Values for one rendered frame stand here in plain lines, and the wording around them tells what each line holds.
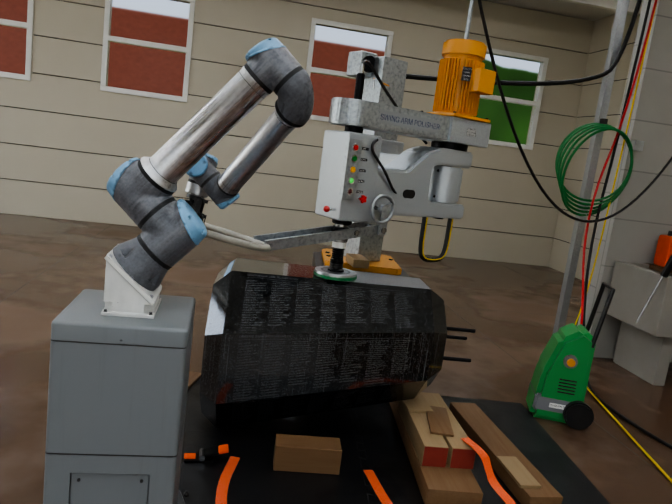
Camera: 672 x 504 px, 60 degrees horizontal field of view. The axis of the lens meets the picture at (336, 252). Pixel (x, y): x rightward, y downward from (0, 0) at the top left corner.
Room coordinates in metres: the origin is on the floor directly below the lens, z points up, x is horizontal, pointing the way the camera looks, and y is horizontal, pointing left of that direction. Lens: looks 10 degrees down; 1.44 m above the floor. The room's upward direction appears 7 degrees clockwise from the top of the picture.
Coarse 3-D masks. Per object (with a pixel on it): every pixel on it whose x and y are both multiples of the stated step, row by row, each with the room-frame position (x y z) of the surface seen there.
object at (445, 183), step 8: (440, 168) 3.21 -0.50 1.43; (448, 168) 3.20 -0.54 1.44; (456, 168) 3.22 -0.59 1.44; (432, 176) 3.24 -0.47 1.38; (440, 176) 3.21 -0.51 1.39; (448, 176) 3.20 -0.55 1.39; (456, 176) 3.21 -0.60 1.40; (432, 184) 3.23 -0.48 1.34; (440, 184) 3.20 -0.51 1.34; (448, 184) 3.20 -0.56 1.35; (456, 184) 3.22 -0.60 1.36; (432, 192) 3.22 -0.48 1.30; (440, 192) 3.20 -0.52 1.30; (448, 192) 3.20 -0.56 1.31; (456, 192) 3.23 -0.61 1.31; (432, 200) 3.23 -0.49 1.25; (440, 200) 3.20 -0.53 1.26; (448, 200) 3.20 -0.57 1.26; (456, 200) 3.24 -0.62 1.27
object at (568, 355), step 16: (608, 288) 3.43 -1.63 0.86; (608, 304) 3.37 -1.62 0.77; (592, 320) 3.57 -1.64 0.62; (560, 336) 3.51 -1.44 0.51; (576, 336) 3.40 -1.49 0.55; (592, 336) 3.39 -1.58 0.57; (544, 352) 3.58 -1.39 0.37; (560, 352) 3.39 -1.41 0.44; (576, 352) 3.37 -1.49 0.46; (592, 352) 3.38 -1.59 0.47; (544, 368) 3.43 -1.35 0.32; (560, 368) 3.38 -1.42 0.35; (576, 368) 3.37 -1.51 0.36; (544, 384) 3.40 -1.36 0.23; (560, 384) 3.38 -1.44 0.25; (576, 384) 3.36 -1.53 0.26; (528, 400) 3.54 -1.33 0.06; (544, 400) 3.39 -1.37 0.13; (560, 400) 3.37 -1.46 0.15; (576, 400) 3.36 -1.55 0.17; (544, 416) 3.42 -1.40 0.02; (560, 416) 3.37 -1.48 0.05; (576, 416) 3.32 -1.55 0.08; (592, 416) 3.30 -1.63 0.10
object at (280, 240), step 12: (312, 228) 2.87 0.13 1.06; (324, 228) 2.91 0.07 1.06; (360, 228) 2.90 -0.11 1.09; (372, 228) 2.95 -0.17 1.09; (384, 228) 2.95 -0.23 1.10; (264, 240) 2.60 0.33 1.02; (276, 240) 2.63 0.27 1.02; (288, 240) 2.66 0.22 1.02; (300, 240) 2.70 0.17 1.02; (312, 240) 2.74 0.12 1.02; (324, 240) 2.78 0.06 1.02; (336, 240) 2.82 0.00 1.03
